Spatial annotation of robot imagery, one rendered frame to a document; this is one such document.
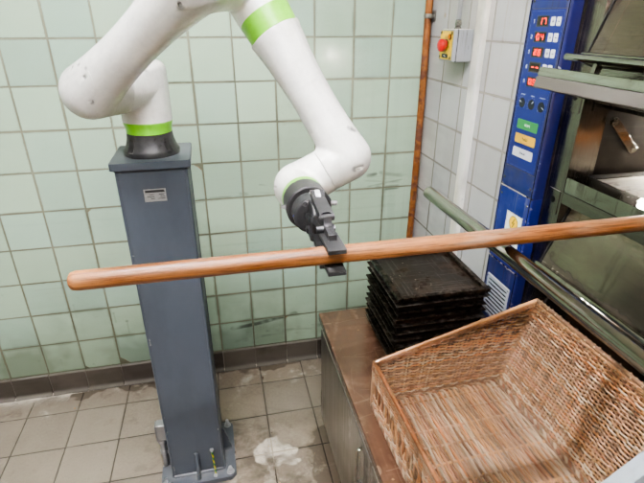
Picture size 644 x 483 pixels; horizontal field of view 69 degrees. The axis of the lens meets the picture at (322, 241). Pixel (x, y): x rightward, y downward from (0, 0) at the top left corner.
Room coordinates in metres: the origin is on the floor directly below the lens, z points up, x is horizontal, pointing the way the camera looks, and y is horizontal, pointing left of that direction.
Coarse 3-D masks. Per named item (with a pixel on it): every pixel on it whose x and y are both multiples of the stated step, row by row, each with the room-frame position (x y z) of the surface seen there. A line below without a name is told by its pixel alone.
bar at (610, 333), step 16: (432, 192) 1.04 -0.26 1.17; (448, 208) 0.95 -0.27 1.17; (464, 224) 0.88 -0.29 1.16; (480, 224) 0.85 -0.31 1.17; (512, 256) 0.72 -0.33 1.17; (528, 272) 0.67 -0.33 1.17; (544, 272) 0.65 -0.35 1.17; (544, 288) 0.62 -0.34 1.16; (560, 288) 0.61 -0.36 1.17; (560, 304) 0.59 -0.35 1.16; (576, 304) 0.57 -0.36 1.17; (576, 320) 0.56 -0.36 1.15; (592, 320) 0.53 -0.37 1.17; (608, 320) 0.52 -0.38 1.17; (608, 336) 0.50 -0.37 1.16; (624, 336) 0.49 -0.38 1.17; (624, 352) 0.47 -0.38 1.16; (640, 352) 0.46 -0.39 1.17; (640, 368) 0.45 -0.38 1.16; (640, 464) 0.36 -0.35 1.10; (608, 480) 0.36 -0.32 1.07; (624, 480) 0.36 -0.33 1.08; (640, 480) 0.35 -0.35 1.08
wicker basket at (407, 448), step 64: (512, 320) 1.07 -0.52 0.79; (384, 384) 0.89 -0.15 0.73; (448, 384) 1.03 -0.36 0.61; (512, 384) 1.02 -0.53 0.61; (576, 384) 0.87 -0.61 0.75; (640, 384) 0.76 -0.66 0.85; (448, 448) 0.82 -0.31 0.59; (512, 448) 0.82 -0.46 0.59; (576, 448) 0.79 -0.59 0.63; (640, 448) 0.69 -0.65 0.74
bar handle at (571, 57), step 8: (568, 56) 1.08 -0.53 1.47; (576, 56) 1.06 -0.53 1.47; (584, 56) 1.04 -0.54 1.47; (592, 56) 1.02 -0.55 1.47; (600, 56) 1.00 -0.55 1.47; (600, 64) 1.00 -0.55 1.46; (608, 64) 0.97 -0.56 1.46; (616, 64) 0.95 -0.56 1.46; (624, 64) 0.93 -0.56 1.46; (632, 64) 0.91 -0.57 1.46; (640, 64) 0.90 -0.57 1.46; (592, 72) 1.00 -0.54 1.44; (600, 72) 1.00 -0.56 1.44
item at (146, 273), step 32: (544, 224) 0.77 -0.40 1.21; (576, 224) 0.77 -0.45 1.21; (608, 224) 0.78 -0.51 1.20; (640, 224) 0.79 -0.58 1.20; (224, 256) 0.65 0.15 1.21; (256, 256) 0.65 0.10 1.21; (288, 256) 0.66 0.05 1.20; (320, 256) 0.66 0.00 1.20; (352, 256) 0.67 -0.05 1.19; (384, 256) 0.69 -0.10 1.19
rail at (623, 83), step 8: (544, 72) 1.08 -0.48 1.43; (552, 72) 1.06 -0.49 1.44; (560, 72) 1.03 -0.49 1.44; (568, 72) 1.01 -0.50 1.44; (576, 72) 0.99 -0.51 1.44; (584, 72) 0.97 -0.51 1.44; (576, 80) 0.98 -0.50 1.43; (584, 80) 0.96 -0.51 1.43; (592, 80) 0.94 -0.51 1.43; (600, 80) 0.92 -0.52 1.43; (608, 80) 0.90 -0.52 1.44; (616, 80) 0.88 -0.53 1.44; (624, 80) 0.87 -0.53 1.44; (632, 80) 0.85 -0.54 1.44; (640, 80) 0.84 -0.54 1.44; (616, 88) 0.88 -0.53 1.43; (624, 88) 0.86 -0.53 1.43; (632, 88) 0.84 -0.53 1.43; (640, 88) 0.83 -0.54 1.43
